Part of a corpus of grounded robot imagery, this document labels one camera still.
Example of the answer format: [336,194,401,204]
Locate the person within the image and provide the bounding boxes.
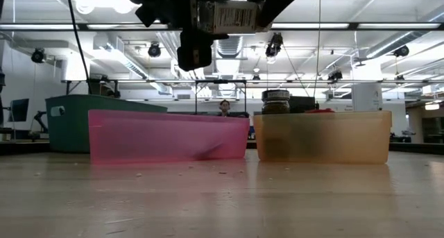
[219,99,232,118]

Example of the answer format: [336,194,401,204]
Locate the black distant wide monitor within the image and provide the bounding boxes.
[289,96,316,113]

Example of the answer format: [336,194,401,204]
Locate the green lid spice jar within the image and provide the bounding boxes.
[261,89,291,114]

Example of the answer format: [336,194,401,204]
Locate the teal plastic bin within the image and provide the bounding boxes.
[44,94,168,153]

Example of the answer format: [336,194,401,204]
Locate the thin vertical hanging cable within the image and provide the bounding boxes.
[313,0,322,99]

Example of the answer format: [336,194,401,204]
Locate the black computer monitor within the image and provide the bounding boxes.
[8,98,31,123]

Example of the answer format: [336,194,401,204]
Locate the white room pillar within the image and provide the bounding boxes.
[352,83,383,111]

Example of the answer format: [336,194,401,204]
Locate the pink plastic bin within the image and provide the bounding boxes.
[88,109,250,165]

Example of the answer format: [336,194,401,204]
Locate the black hanging arm cable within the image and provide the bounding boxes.
[65,0,93,95]

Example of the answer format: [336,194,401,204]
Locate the orange translucent plastic bin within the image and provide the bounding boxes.
[253,110,393,164]

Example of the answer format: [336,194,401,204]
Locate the black distant frame stand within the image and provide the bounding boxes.
[194,78,248,114]

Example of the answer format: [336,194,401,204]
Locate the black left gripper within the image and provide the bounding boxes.
[135,0,232,72]

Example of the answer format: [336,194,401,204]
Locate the white lid spice jar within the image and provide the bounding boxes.
[197,0,273,36]

